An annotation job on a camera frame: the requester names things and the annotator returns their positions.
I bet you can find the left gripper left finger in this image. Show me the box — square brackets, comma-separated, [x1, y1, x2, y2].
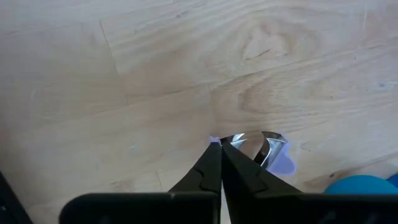
[167, 142, 222, 195]

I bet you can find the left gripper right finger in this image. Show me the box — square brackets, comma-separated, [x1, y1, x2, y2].
[221, 141, 304, 195]

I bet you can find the purple staple remover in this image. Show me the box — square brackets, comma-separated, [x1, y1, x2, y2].
[208, 130, 297, 175]

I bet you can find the blue tape roll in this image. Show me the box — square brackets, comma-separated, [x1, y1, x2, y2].
[324, 174, 398, 195]

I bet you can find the black metal rig frame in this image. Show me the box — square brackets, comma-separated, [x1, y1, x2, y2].
[0, 170, 34, 224]

